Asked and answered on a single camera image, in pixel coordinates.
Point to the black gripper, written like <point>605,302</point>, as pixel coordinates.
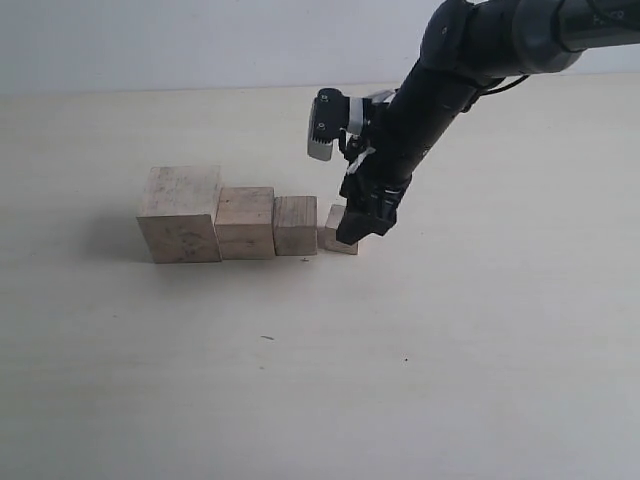
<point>372,202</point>

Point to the smallest wooden cube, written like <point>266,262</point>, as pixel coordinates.
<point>328,233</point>

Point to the third largest wooden cube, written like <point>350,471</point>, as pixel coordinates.
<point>295,225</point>

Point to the second largest wooden cube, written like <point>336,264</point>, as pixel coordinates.
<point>244,223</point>

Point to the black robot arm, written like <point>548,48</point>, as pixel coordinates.
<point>467,51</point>

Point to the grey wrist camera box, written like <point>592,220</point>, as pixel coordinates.
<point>332,117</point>

